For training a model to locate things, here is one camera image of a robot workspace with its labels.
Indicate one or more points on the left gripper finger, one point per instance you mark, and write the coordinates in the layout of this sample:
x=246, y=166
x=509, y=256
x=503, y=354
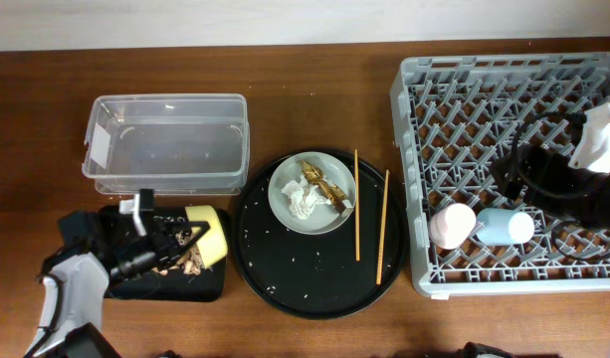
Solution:
x=178, y=226
x=191, y=260

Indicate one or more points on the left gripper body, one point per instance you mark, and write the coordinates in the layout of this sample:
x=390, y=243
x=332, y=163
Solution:
x=133, y=254

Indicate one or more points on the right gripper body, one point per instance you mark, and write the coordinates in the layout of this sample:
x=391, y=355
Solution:
x=583, y=196

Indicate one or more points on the yellow bowl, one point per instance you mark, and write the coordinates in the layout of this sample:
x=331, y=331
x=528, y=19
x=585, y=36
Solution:
x=212, y=246

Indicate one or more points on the food scraps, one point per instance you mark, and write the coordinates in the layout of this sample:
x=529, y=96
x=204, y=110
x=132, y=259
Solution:
x=161, y=272

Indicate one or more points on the blue cup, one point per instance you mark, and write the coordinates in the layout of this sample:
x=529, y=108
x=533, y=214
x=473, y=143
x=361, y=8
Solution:
x=502, y=227

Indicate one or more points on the pink cup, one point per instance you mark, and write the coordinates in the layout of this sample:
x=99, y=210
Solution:
x=451, y=226

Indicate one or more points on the white tissue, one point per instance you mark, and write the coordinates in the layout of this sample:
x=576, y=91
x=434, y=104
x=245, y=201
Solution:
x=303, y=198

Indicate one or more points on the grey plate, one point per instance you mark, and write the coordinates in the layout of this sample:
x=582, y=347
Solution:
x=324, y=218

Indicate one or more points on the gold snack wrapper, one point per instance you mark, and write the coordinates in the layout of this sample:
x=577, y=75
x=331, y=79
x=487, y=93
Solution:
x=337, y=197

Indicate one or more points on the wooden chopstick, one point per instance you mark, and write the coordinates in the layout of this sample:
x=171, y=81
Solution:
x=356, y=206
x=382, y=231

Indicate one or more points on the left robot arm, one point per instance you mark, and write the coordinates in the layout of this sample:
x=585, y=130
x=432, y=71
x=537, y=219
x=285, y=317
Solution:
x=156, y=253

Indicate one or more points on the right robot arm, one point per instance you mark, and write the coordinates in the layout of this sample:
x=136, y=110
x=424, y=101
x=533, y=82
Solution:
x=590, y=208

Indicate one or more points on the grey dishwasher rack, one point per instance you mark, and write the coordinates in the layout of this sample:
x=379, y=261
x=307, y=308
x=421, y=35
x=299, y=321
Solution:
x=454, y=116

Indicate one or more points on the black rectangular tray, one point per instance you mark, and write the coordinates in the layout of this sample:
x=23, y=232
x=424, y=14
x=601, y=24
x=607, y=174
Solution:
x=206, y=286

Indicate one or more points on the clear plastic bin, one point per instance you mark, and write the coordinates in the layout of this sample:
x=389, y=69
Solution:
x=176, y=144

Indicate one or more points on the round black tray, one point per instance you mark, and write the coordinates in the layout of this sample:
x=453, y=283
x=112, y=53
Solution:
x=317, y=277

